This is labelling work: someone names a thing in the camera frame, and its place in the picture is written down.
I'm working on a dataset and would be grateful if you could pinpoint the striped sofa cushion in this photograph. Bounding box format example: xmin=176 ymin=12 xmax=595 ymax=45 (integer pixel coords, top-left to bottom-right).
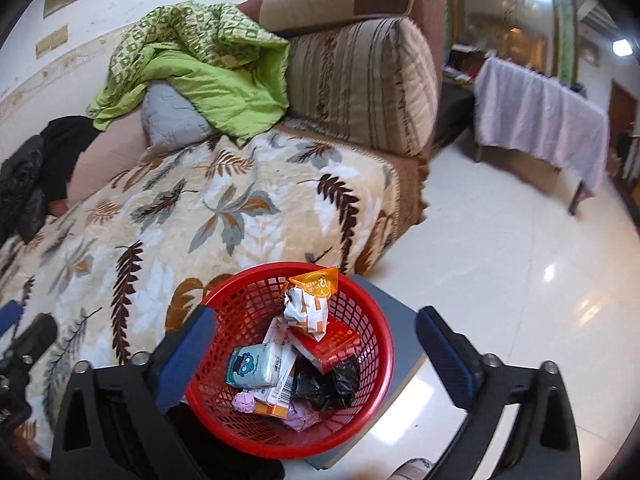
xmin=287 ymin=16 xmax=441 ymax=158

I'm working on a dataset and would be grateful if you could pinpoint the grey square stool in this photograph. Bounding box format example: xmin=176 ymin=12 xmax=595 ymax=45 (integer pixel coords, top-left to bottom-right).
xmin=295 ymin=274 xmax=428 ymax=471

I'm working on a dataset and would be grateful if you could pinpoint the black plastic bag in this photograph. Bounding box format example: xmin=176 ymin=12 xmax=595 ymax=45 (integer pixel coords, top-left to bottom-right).
xmin=290 ymin=355 xmax=362 ymax=411

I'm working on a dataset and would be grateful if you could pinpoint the orange medicine box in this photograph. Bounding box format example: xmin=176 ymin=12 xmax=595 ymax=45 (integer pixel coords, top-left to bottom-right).
xmin=252 ymin=400 xmax=291 ymax=421

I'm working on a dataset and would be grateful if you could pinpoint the green quilt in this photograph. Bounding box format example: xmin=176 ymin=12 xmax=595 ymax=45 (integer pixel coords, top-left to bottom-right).
xmin=87 ymin=1 xmax=292 ymax=147

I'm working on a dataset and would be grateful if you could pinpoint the brown wooden door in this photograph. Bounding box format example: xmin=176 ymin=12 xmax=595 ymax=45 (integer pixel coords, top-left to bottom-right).
xmin=607 ymin=82 xmax=638 ymax=131

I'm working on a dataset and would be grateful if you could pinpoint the leaf-print blanket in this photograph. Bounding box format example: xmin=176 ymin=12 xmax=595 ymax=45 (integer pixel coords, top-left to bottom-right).
xmin=0 ymin=127 xmax=431 ymax=461

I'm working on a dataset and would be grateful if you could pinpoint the glass display cabinet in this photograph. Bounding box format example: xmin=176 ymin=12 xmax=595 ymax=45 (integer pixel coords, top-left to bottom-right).
xmin=447 ymin=0 xmax=576 ymax=86

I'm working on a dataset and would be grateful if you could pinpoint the lilac tablecloth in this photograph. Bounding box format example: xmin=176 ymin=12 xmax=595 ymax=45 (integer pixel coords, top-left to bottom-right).
xmin=472 ymin=56 xmax=612 ymax=196

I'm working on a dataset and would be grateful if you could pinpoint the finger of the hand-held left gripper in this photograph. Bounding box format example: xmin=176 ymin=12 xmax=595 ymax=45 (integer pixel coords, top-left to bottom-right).
xmin=7 ymin=312 xmax=58 ymax=366
xmin=0 ymin=300 xmax=23 ymax=338

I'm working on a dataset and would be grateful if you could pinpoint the purple tissue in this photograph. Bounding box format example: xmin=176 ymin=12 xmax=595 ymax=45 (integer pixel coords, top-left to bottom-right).
xmin=231 ymin=391 xmax=257 ymax=415
xmin=282 ymin=405 xmax=321 ymax=433

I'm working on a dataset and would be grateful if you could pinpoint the black cloth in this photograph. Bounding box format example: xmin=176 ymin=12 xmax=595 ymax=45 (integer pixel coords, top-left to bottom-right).
xmin=39 ymin=116 xmax=101 ymax=203

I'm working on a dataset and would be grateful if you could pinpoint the long white pill box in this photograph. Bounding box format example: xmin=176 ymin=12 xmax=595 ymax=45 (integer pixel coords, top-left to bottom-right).
xmin=252 ymin=316 xmax=301 ymax=407

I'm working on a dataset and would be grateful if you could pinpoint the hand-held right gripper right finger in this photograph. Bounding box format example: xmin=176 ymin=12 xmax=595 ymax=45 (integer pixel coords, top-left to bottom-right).
xmin=416 ymin=306 xmax=583 ymax=480

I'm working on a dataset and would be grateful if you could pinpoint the red cigarette pack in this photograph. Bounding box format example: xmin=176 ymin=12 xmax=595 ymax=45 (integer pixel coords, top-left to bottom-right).
xmin=287 ymin=317 xmax=362 ymax=373

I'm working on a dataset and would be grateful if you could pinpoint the dark side cabinet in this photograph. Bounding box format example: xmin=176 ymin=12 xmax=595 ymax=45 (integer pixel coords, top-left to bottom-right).
xmin=432 ymin=80 xmax=478 ymax=148

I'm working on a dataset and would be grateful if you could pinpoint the teal tissue pack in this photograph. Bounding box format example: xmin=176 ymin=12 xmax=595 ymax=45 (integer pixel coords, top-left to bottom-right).
xmin=225 ymin=342 xmax=286 ymax=390

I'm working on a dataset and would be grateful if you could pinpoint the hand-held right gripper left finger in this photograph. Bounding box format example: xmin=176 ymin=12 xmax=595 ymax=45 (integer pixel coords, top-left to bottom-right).
xmin=50 ymin=305 xmax=218 ymax=480

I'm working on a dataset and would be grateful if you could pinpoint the orange snack wrapper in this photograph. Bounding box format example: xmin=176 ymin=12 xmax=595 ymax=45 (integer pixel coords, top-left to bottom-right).
xmin=280 ymin=266 xmax=341 ymax=336

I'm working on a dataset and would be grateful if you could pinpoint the red plastic basket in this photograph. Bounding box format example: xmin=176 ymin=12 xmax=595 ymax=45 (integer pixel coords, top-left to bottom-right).
xmin=184 ymin=262 xmax=396 ymax=461

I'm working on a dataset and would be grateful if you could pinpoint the grey quilted pillow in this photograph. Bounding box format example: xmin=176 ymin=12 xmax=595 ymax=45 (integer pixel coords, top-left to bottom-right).
xmin=140 ymin=80 xmax=221 ymax=147

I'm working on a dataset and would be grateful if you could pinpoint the wooden table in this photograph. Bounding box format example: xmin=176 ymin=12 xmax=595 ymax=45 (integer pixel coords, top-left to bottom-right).
xmin=475 ymin=142 xmax=587 ymax=217

